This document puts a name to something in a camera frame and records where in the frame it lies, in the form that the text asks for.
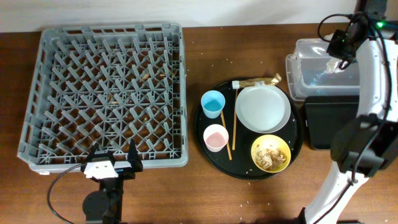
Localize pink plastic cup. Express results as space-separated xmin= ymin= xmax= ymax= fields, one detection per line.
xmin=203 ymin=124 xmax=226 ymax=152

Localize light blue plastic cup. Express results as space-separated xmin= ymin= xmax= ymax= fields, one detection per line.
xmin=200 ymin=90 xmax=226 ymax=119

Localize gold snack wrapper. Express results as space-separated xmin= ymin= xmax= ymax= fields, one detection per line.
xmin=231 ymin=73 xmax=282 ymax=90

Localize yellow plastic bowl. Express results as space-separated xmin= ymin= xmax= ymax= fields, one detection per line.
xmin=251 ymin=134 xmax=292 ymax=174

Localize rice and nut food scraps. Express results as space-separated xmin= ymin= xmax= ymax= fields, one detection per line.
xmin=254 ymin=148 xmax=287 ymax=170

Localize white paper napkin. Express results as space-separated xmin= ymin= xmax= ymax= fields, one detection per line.
xmin=325 ymin=57 xmax=343 ymax=74

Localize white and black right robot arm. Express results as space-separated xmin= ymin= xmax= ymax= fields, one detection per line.
xmin=296 ymin=11 xmax=397 ymax=223

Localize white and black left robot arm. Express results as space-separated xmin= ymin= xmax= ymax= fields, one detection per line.
xmin=81 ymin=140 xmax=143 ymax=223

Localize clear plastic waste bin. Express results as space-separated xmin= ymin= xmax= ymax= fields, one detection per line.
xmin=285 ymin=39 xmax=359 ymax=102

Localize grey plastic dishwasher rack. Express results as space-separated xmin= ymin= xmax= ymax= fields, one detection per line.
xmin=17 ymin=23 xmax=188 ymax=175

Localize black rectangular food-waste tray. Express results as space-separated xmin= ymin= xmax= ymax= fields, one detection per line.
xmin=303 ymin=95 xmax=359 ymax=150

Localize left wooden chopstick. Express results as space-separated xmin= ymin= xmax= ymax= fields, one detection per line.
xmin=221 ymin=110 xmax=233 ymax=161

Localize grey round plate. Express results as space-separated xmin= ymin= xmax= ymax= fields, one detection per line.
xmin=235 ymin=86 xmax=291 ymax=134

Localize round black serving tray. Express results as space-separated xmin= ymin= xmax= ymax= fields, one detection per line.
xmin=194 ymin=77 xmax=305 ymax=180

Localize black right camera cable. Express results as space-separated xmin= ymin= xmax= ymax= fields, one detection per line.
xmin=317 ymin=13 xmax=355 ymax=43

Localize black camera cable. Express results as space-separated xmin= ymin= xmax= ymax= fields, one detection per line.
xmin=46 ymin=162 xmax=85 ymax=224
xmin=317 ymin=13 xmax=355 ymax=43

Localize black left camera cable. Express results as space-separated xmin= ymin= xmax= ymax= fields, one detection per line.
xmin=46 ymin=162 xmax=85 ymax=224

